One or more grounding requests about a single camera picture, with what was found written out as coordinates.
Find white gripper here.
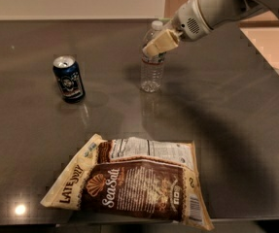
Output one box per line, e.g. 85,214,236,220
143,0,212,57

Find clear plastic water bottle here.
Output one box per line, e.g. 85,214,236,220
140,20,165,93

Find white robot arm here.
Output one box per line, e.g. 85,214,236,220
143,0,279,58

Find brown sea salt chip bag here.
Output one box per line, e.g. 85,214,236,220
41,134,213,230

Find blue soda can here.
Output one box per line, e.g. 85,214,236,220
52,55,86,103

